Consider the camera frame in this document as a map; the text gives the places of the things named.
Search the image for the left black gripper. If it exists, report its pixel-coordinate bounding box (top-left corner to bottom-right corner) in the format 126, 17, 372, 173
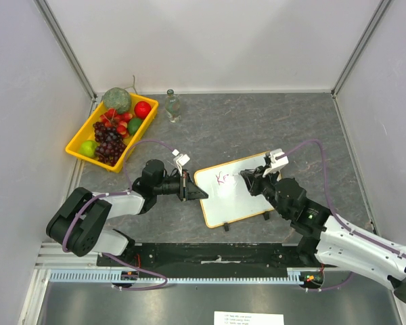
154, 169, 207, 202

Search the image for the wood framed whiteboard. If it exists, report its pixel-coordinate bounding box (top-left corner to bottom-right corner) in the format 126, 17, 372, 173
194, 152, 274, 228

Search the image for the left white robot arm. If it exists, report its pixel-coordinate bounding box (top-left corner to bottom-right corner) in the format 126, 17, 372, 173
46, 159, 208, 266

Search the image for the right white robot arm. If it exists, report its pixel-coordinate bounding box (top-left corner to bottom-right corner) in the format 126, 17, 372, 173
240, 167, 406, 304

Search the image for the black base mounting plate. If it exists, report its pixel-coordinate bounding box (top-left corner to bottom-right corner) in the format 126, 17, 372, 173
96, 242, 325, 270

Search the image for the clear glass bottle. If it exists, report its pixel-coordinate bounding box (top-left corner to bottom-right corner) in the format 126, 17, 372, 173
164, 89, 181, 123

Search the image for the dark green lime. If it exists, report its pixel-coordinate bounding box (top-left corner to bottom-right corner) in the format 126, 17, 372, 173
127, 117, 143, 135

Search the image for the purple grape bunch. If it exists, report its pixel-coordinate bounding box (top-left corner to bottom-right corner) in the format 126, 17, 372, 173
93, 122, 127, 167

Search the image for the red apple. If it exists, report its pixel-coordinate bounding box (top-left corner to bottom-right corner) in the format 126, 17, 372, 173
134, 101, 152, 120

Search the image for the red strawberry cluster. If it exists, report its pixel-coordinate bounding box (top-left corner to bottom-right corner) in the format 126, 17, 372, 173
99, 108, 133, 138

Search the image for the light green apple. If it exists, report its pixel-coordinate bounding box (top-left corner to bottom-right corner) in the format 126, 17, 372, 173
78, 140, 98, 158

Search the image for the yellow plastic tray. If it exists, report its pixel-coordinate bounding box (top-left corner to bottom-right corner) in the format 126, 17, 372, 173
65, 93, 159, 173

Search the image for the green melon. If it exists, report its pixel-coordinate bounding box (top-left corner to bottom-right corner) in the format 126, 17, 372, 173
102, 87, 132, 114

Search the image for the white paper label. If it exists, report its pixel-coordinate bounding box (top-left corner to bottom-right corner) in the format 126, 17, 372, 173
213, 311, 284, 325

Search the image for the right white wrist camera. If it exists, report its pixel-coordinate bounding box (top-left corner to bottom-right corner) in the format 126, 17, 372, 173
263, 148, 289, 177

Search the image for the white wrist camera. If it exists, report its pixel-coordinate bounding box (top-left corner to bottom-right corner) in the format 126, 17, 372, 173
172, 149, 190, 174
263, 148, 289, 177

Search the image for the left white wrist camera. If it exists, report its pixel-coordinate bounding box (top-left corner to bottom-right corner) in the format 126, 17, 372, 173
172, 149, 190, 174

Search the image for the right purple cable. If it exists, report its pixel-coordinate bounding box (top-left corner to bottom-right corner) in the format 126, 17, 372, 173
284, 139, 406, 293

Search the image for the grey slotted cable duct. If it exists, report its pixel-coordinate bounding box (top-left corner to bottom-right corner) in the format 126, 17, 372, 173
49, 269, 306, 285

